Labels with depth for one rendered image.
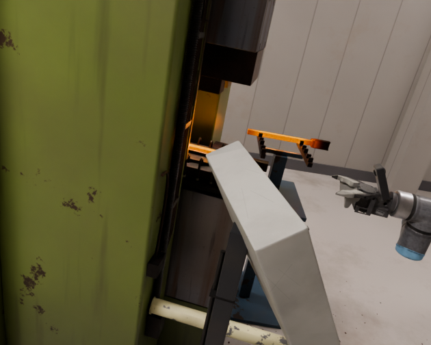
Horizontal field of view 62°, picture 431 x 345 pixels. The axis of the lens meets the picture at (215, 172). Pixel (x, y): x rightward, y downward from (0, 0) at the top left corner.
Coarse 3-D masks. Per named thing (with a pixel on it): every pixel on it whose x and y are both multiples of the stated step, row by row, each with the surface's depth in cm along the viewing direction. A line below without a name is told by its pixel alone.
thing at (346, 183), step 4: (332, 176) 128; (336, 176) 127; (340, 176) 126; (340, 180) 126; (344, 180) 125; (348, 180) 124; (352, 180) 124; (340, 184) 128; (344, 184) 126; (348, 184) 124; (352, 184) 123; (356, 184) 123; (340, 188) 128; (344, 188) 127; (348, 188) 126; (352, 188) 125; (356, 188) 124
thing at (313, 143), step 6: (252, 132) 181; (258, 132) 181; (264, 132) 181; (276, 138) 182; (282, 138) 182; (288, 138) 181; (294, 138) 181; (300, 138) 183; (312, 138) 184; (306, 144) 182; (312, 144) 181; (318, 144) 183; (324, 144) 183
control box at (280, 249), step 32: (224, 160) 72; (224, 192) 63; (256, 192) 59; (256, 224) 52; (288, 224) 50; (256, 256) 49; (288, 256) 50; (288, 288) 52; (320, 288) 54; (288, 320) 55; (320, 320) 57
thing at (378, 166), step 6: (378, 168) 114; (384, 168) 115; (378, 174) 114; (384, 174) 114; (378, 180) 115; (384, 180) 115; (378, 186) 118; (384, 186) 115; (384, 192) 116; (384, 198) 117; (390, 198) 117
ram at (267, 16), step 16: (224, 0) 92; (240, 0) 91; (256, 0) 90; (272, 0) 105; (224, 16) 93; (240, 16) 93; (256, 16) 92; (208, 32) 96; (224, 32) 95; (240, 32) 94; (256, 32) 93; (240, 48) 95; (256, 48) 94
